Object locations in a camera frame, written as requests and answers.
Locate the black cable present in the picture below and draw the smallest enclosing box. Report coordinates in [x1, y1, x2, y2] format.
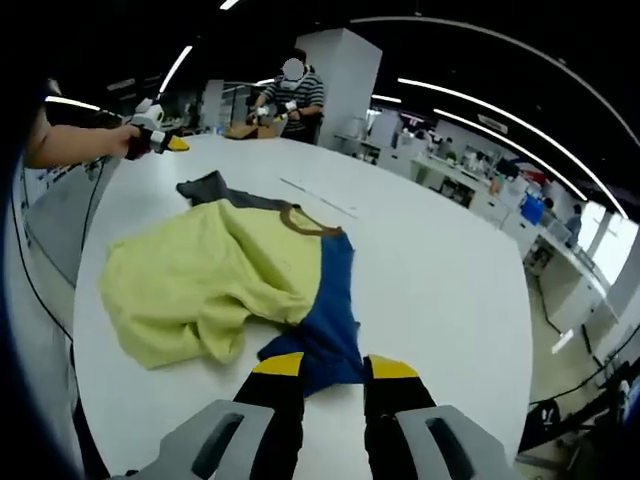
[8, 197, 76, 346]
[73, 157, 109, 291]

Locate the straight ceiling light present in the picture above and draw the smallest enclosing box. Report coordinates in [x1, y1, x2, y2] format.
[159, 44, 194, 94]

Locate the black bag with white print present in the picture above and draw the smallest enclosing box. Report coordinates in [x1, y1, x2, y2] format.
[517, 398, 564, 454]

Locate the short curved ceiling light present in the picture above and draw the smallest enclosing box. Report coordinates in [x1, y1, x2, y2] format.
[432, 107, 590, 202]

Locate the person's left hand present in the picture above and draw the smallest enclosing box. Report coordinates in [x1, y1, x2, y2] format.
[109, 123, 145, 161]

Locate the white office counter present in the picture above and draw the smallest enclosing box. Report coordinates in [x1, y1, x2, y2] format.
[334, 132, 621, 331]

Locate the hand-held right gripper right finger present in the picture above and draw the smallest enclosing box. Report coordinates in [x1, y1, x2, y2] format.
[362, 353, 521, 480]

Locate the yellow-green garment with coloured sleeves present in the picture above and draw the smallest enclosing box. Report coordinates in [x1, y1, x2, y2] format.
[98, 169, 366, 396]

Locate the white square pillar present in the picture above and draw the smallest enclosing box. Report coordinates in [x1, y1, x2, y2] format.
[294, 27, 384, 151]

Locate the long curved ceiling light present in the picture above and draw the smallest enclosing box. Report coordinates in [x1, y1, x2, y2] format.
[397, 77, 629, 217]

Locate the blue storage bin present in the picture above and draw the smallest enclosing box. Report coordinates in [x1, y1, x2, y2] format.
[519, 194, 546, 221]

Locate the brown cardboard box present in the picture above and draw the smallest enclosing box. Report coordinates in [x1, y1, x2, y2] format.
[223, 122, 284, 141]

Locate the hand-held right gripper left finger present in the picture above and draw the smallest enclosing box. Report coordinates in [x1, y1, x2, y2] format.
[112, 352, 306, 480]

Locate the ceiling air vent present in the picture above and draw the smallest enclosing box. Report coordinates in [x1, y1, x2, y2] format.
[477, 113, 509, 135]

